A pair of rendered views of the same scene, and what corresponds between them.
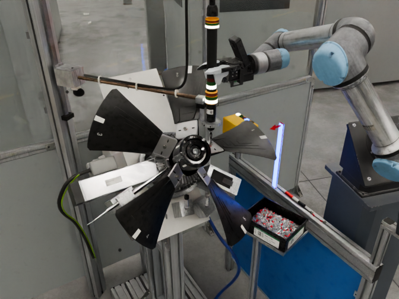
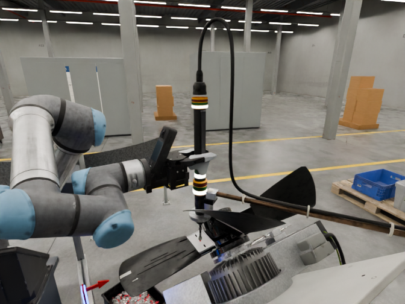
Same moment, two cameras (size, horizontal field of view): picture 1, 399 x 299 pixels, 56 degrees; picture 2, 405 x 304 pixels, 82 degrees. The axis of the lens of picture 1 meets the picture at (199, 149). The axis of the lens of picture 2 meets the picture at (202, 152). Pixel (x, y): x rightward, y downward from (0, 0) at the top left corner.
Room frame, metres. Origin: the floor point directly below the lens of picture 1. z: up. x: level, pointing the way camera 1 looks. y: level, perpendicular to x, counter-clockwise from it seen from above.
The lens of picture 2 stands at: (1.84, -0.04, 1.71)
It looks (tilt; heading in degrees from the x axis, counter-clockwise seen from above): 19 degrees down; 180
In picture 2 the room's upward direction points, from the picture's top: straight up
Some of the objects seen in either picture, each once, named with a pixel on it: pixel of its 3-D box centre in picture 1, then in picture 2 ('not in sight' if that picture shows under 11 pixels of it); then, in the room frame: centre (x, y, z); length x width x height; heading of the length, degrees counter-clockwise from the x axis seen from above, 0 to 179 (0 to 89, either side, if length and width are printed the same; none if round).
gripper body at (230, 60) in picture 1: (238, 69); (164, 171); (1.27, -0.14, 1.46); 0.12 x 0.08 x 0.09; 121
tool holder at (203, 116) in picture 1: (208, 110); (203, 202); (1.21, -0.03, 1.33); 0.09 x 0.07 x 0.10; 66
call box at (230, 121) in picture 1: (240, 130); not in sight; (1.65, -0.20, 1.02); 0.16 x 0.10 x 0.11; 31
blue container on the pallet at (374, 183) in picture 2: not in sight; (381, 183); (-1.03, 2.44, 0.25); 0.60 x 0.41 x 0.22; 111
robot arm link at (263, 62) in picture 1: (256, 63); (134, 175); (1.31, -0.20, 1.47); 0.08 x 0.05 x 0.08; 31
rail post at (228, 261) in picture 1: (231, 222); not in sight; (1.68, -0.18, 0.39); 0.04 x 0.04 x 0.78; 31
